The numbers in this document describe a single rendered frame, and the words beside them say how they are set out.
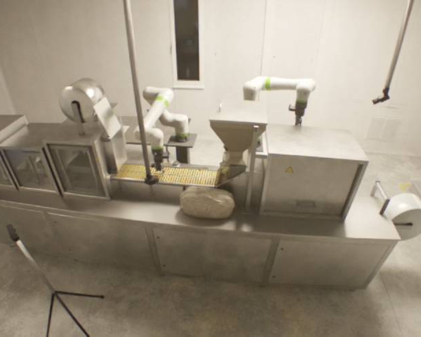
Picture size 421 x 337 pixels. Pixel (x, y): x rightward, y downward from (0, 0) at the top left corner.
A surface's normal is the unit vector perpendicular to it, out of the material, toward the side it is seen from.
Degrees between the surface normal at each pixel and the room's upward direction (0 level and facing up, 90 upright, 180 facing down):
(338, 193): 90
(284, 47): 90
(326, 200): 90
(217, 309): 0
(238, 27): 90
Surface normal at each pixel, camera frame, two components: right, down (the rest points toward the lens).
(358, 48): -0.13, 0.57
